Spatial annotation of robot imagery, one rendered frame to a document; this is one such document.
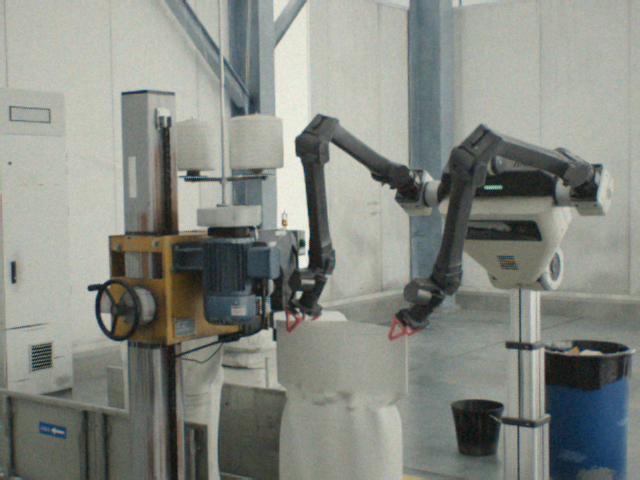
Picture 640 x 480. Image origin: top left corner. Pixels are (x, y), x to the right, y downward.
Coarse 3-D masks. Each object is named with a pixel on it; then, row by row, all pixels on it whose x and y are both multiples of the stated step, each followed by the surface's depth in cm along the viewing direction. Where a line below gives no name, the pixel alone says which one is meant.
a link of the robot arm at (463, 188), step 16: (464, 176) 258; (480, 176) 254; (464, 192) 259; (448, 208) 266; (464, 208) 263; (448, 224) 267; (464, 224) 267; (448, 240) 269; (448, 256) 271; (432, 272) 280; (448, 272) 274
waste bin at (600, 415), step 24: (552, 360) 480; (576, 360) 471; (600, 360) 469; (624, 360) 475; (552, 384) 481; (576, 384) 472; (600, 384) 470; (624, 384) 478; (552, 408) 484; (576, 408) 474; (600, 408) 472; (624, 408) 479; (552, 432) 485; (576, 432) 475; (600, 432) 473; (624, 432) 481; (552, 456) 487; (576, 456) 477; (600, 456) 475; (624, 456) 482
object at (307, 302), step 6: (306, 294) 303; (312, 294) 302; (318, 294) 304; (294, 300) 305; (300, 300) 305; (306, 300) 303; (312, 300) 303; (300, 306) 303; (306, 306) 304; (312, 306) 304; (318, 306) 308; (300, 312) 302
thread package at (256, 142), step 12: (228, 120) 291; (240, 120) 285; (252, 120) 284; (264, 120) 284; (276, 120) 287; (240, 132) 285; (252, 132) 284; (264, 132) 284; (276, 132) 287; (240, 144) 285; (252, 144) 284; (264, 144) 284; (276, 144) 287; (240, 156) 285; (252, 156) 284; (264, 156) 284; (276, 156) 287; (240, 168) 292; (252, 168) 288; (264, 168) 298; (276, 168) 296
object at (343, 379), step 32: (288, 352) 310; (320, 352) 296; (352, 352) 292; (384, 352) 291; (288, 384) 311; (320, 384) 297; (352, 384) 292; (384, 384) 291; (288, 416) 304; (320, 416) 297; (352, 416) 290; (384, 416) 289; (288, 448) 305; (320, 448) 296; (352, 448) 290; (384, 448) 288
